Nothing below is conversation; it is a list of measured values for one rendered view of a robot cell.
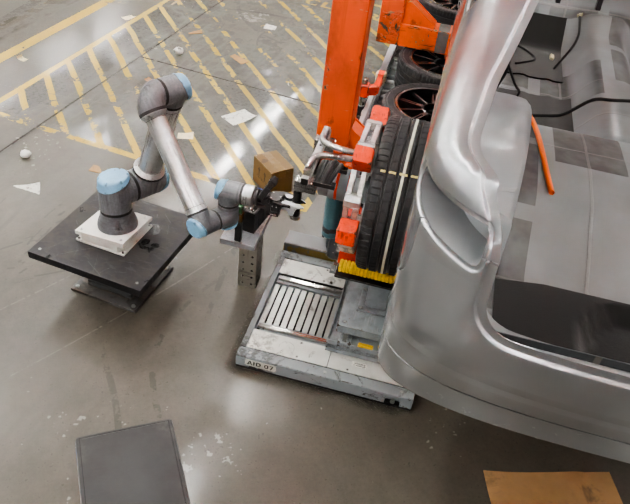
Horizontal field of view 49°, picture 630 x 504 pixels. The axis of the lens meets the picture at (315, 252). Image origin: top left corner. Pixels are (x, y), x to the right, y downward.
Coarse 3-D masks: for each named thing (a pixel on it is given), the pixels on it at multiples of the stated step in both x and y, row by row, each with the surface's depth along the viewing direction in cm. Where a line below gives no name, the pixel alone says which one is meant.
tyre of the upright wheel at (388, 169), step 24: (408, 120) 280; (384, 144) 267; (408, 144) 267; (384, 168) 263; (408, 168) 263; (384, 192) 263; (408, 192) 262; (384, 216) 264; (360, 240) 272; (384, 240) 269; (360, 264) 286; (384, 264) 279
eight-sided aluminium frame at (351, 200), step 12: (372, 120) 288; (372, 132) 304; (360, 144) 272; (372, 144) 273; (372, 168) 316; (360, 180) 270; (348, 192) 270; (360, 192) 269; (348, 204) 270; (360, 204) 272; (360, 216) 319; (348, 252) 302
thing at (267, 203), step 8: (256, 192) 288; (272, 192) 290; (280, 192) 290; (256, 200) 290; (264, 200) 289; (272, 200) 286; (280, 200) 287; (256, 208) 293; (264, 208) 292; (272, 208) 289; (280, 208) 292
